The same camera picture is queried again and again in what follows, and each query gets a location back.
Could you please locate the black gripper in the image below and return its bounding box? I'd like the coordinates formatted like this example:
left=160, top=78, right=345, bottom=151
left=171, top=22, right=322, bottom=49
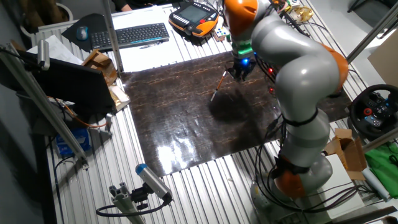
left=228, top=55, right=257, bottom=83

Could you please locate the thin dark pen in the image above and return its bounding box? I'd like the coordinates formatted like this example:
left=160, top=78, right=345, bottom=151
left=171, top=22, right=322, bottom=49
left=210, top=70, right=228, bottom=102

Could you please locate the colourful puzzle cube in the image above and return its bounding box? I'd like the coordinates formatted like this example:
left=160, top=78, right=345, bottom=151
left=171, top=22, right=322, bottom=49
left=213, top=27, right=228, bottom=42

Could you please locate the dark marble pattern mat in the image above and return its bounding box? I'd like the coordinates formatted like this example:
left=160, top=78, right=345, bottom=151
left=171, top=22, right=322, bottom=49
left=120, top=51, right=352, bottom=178

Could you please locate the black orange teach pendant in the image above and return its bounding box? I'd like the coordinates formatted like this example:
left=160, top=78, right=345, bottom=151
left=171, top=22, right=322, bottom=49
left=168, top=1, right=220, bottom=38

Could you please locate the gold round object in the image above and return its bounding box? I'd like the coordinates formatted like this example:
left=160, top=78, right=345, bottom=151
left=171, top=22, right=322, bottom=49
left=290, top=6, right=314, bottom=24

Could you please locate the black computer keyboard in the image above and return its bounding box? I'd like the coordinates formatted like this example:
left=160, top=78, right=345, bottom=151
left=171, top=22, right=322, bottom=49
left=90, top=22, right=170, bottom=52

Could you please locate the white gold packet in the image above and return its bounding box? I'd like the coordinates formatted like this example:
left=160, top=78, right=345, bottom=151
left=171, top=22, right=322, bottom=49
left=107, top=85, right=131, bottom=113

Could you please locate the open brown cardboard box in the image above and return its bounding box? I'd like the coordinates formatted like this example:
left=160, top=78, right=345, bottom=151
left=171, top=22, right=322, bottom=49
left=323, top=128, right=368, bottom=181

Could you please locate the black steering wheel controller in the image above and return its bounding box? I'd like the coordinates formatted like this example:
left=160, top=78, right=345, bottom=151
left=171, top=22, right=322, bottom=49
left=348, top=83, right=398, bottom=141

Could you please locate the brown cardboard sheet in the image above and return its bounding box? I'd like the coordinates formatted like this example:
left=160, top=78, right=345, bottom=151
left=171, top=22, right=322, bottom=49
left=367, top=29, right=398, bottom=88

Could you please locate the white flat box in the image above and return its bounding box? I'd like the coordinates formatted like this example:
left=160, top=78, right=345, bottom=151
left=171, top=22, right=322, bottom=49
left=317, top=154, right=364, bottom=218

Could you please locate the black mouse pad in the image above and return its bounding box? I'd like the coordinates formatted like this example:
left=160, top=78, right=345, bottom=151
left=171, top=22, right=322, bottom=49
left=61, top=12, right=108, bottom=53

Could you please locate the blue grey computer mouse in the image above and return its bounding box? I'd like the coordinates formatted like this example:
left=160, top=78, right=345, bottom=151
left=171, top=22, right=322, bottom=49
left=76, top=25, right=90, bottom=42

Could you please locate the black laptop screen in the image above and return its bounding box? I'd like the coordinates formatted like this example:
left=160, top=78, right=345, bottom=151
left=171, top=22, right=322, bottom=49
left=18, top=49, right=116, bottom=116

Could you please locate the green cloth bag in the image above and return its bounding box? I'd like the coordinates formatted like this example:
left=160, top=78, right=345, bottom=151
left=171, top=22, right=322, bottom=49
left=364, top=142, right=398, bottom=200

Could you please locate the white paper roll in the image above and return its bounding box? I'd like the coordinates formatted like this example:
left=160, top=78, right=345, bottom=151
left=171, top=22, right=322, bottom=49
left=362, top=167, right=391, bottom=202

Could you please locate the blue box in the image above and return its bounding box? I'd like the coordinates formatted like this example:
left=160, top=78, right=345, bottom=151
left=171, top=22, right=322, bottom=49
left=55, top=128, right=91, bottom=158

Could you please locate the white paper sheet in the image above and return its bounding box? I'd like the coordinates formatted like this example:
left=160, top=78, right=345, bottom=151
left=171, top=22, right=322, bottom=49
left=27, top=34, right=84, bottom=66

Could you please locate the green gripper adapter ring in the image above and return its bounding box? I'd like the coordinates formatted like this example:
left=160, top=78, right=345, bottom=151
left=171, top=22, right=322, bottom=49
left=232, top=42, right=255, bottom=59

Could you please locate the aluminium frame bar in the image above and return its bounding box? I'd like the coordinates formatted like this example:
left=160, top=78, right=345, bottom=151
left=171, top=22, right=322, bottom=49
left=345, top=1, right=398, bottom=63
left=0, top=43, right=90, bottom=169
left=362, top=127, right=398, bottom=153
left=102, top=0, right=124, bottom=74

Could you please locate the silver camera blue tip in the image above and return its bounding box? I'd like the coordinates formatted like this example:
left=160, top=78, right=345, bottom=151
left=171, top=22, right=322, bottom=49
left=135, top=163, right=174, bottom=203

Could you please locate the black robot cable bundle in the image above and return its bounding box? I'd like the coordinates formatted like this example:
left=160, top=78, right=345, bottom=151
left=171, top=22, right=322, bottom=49
left=254, top=114, right=374, bottom=215

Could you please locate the orange cable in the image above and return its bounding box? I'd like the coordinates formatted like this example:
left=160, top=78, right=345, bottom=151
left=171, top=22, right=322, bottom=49
left=46, top=96, right=108, bottom=129

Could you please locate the short aluminium profile post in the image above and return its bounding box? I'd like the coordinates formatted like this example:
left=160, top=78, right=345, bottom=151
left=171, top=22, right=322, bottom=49
left=108, top=182, right=147, bottom=224

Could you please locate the black camera cable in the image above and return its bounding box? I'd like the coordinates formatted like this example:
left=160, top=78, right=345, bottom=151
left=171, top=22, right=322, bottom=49
left=95, top=198, right=172, bottom=218

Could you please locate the silver cylindrical camera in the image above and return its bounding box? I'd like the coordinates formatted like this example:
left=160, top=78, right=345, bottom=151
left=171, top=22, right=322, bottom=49
left=37, top=39, right=50, bottom=71

